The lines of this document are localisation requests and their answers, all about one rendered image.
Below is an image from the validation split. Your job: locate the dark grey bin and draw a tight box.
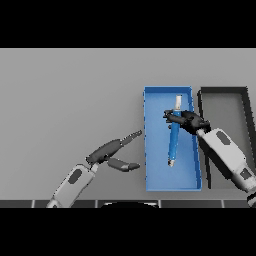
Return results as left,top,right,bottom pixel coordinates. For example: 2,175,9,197
197,86,256,190

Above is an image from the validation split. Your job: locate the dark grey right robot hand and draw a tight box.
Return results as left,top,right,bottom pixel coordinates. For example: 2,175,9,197
162,110,212,136

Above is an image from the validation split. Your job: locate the blue bin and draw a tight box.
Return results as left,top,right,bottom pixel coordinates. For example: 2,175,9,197
143,85,203,193

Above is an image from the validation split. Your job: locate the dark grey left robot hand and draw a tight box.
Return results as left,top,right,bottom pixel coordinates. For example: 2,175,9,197
85,129,143,173

